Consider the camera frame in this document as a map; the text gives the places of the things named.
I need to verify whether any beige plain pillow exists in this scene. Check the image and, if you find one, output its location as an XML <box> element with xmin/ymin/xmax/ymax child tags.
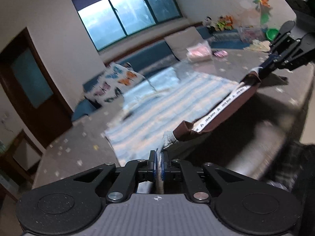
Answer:
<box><xmin>164</xmin><ymin>27</ymin><xmax>204</xmax><ymax>60</ymax></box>

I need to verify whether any dark wooden door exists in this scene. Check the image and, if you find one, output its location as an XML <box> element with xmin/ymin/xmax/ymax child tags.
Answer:
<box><xmin>1</xmin><ymin>28</ymin><xmax>73</xmax><ymax>148</ymax></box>

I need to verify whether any blue striped knit garment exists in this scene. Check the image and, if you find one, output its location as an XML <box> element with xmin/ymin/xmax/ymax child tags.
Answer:
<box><xmin>104</xmin><ymin>70</ymin><xmax>263</xmax><ymax>196</ymax></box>

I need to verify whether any plaid checked cloth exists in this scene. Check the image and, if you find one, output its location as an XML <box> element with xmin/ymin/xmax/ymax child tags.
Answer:
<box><xmin>264</xmin><ymin>141</ymin><xmax>314</xmax><ymax>193</ymax></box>

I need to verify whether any green framed window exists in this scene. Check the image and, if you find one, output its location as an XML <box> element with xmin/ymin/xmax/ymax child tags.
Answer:
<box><xmin>72</xmin><ymin>0</ymin><xmax>182</xmax><ymax>51</ymax></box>

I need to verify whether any panda plush toy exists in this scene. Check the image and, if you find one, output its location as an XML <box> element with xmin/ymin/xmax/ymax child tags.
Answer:
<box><xmin>202</xmin><ymin>17</ymin><xmax>217</xmax><ymax>34</ymax></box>

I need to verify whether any blue sofa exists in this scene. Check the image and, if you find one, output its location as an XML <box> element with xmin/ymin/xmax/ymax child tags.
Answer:
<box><xmin>71</xmin><ymin>26</ymin><xmax>249</xmax><ymax>122</ymax></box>

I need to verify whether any clear plastic toy box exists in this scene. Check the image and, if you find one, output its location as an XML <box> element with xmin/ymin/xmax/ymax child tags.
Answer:
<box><xmin>238</xmin><ymin>26</ymin><xmax>266</xmax><ymax>43</ymax></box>

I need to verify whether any grey star tablecloth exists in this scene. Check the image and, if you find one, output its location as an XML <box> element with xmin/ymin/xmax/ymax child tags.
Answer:
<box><xmin>33</xmin><ymin>50</ymin><xmax>314</xmax><ymax>188</ymax></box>

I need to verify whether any colourful pinwheel toy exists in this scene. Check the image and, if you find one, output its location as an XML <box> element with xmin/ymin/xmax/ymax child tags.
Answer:
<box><xmin>253</xmin><ymin>0</ymin><xmax>272</xmax><ymax>25</ymax></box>

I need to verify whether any pile of cloths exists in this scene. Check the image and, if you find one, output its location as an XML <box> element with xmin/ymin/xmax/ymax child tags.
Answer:
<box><xmin>244</xmin><ymin>39</ymin><xmax>271</xmax><ymax>52</ymax></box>

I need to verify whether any pink hair band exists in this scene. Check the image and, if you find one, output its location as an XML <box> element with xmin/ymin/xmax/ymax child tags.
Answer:
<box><xmin>213</xmin><ymin>50</ymin><xmax>228</xmax><ymax>58</ymax></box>

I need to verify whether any green plastic bowl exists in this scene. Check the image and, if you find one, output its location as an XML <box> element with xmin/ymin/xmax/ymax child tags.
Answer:
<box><xmin>265</xmin><ymin>28</ymin><xmax>279</xmax><ymax>42</ymax></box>

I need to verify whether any butterfly print pillow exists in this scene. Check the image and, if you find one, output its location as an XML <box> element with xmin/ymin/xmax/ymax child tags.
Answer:
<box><xmin>83</xmin><ymin>62</ymin><xmax>145</xmax><ymax>106</ymax></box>

